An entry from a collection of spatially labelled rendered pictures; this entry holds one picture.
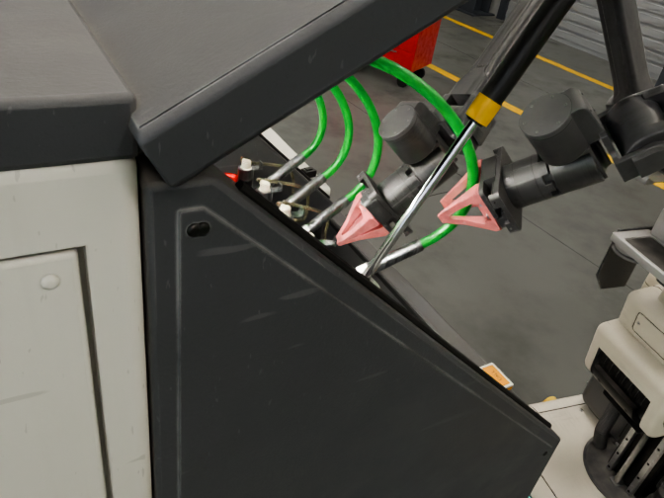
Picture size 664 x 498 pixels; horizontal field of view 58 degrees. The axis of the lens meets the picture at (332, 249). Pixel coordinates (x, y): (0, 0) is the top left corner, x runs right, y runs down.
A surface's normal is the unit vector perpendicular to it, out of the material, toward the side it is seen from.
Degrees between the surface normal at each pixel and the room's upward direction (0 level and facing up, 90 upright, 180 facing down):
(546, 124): 50
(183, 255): 90
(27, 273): 90
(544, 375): 0
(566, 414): 0
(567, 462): 0
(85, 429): 90
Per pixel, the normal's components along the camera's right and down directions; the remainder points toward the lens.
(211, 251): 0.48, 0.55
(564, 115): -0.62, -0.46
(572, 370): 0.15, -0.81
